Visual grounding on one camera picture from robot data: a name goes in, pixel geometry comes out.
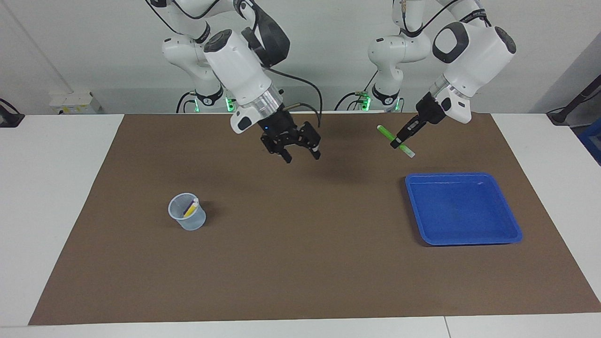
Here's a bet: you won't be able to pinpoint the blue crate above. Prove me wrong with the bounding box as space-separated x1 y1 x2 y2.
578 118 601 166

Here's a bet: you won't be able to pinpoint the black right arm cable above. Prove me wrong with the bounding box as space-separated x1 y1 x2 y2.
146 0 323 128

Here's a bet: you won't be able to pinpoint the black right base cables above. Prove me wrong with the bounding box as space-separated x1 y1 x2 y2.
177 91 198 114

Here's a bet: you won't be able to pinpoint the clear plastic cup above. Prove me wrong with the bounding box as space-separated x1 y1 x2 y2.
168 192 207 231

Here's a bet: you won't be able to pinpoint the black stand base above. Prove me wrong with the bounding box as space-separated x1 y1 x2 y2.
0 98 25 128

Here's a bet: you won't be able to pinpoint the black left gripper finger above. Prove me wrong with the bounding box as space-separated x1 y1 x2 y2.
394 115 420 144
392 120 425 150

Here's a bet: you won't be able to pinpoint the green pen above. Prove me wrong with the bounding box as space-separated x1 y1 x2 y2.
377 124 416 158

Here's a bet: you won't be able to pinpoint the black base cables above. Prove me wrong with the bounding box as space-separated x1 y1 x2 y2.
334 69 380 112
177 91 198 114

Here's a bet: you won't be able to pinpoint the black left base cables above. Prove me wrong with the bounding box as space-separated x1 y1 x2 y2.
334 69 380 112

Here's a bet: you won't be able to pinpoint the brown table mat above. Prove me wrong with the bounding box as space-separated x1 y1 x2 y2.
28 111 601 326

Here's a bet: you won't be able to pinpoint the blue plastic tray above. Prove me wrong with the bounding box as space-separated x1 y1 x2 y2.
405 172 523 246

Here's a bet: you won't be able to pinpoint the black angled stand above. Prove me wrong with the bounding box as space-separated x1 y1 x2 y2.
547 75 601 125

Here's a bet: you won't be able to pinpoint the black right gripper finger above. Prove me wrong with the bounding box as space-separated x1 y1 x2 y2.
298 122 322 159
262 137 293 164

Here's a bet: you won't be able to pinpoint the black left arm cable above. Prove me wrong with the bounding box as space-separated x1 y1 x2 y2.
399 0 489 38

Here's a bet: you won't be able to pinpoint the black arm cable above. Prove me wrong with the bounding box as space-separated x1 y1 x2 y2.
399 0 489 38
146 0 323 128

